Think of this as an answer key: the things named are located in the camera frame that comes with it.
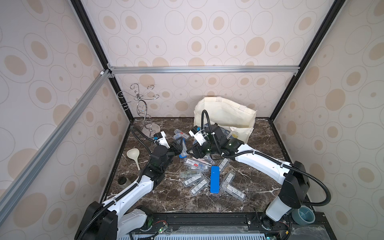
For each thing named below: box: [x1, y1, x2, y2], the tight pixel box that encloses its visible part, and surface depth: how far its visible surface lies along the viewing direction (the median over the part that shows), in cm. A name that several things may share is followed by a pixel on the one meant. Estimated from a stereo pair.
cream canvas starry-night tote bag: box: [194, 96, 257, 144], surface depth 94 cm
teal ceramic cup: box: [291, 205, 316, 226], surface depth 73 cm
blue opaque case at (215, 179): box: [210, 166, 220, 194], surface depth 88 cm
